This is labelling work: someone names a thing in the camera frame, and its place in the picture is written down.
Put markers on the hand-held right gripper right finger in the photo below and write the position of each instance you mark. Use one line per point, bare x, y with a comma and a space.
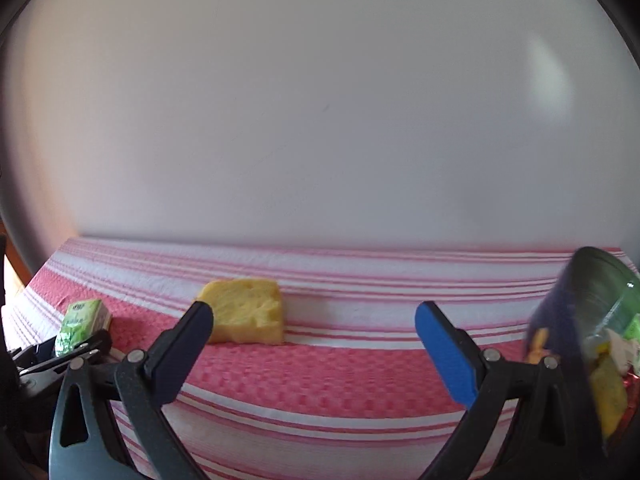
445, 355

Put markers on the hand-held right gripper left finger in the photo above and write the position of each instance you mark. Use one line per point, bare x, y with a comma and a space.
187, 345

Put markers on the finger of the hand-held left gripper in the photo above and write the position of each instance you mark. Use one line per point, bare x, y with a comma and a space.
75, 347
45, 372

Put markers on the green tissue pack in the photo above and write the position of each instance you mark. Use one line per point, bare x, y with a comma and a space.
80, 320

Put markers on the yellow sponge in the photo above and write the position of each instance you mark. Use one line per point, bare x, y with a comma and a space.
245, 310

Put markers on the round metal tin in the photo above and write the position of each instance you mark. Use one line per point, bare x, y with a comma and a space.
560, 310

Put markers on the yellow packet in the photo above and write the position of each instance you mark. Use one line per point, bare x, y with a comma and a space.
610, 395

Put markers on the green packet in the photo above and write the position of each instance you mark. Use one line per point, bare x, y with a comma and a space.
632, 327

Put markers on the red white striped tablecloth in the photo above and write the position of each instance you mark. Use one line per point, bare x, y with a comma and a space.
350, 370

